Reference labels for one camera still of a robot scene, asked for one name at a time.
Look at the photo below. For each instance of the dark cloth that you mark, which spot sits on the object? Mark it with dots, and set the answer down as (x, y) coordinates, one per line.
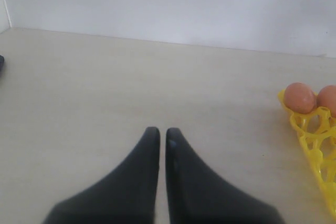
(2, 61)

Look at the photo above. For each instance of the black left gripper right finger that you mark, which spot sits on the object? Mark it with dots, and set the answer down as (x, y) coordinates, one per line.
(197, 194)

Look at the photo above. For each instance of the brown egg packed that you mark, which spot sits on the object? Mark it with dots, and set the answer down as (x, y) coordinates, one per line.
(299, 98)
(327, 98)

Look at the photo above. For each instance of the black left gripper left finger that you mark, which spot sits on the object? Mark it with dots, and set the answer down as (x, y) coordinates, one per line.
(125, 195)

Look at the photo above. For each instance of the yellow plastic egg tray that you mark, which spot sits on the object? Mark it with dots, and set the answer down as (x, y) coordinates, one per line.
(316, 136)

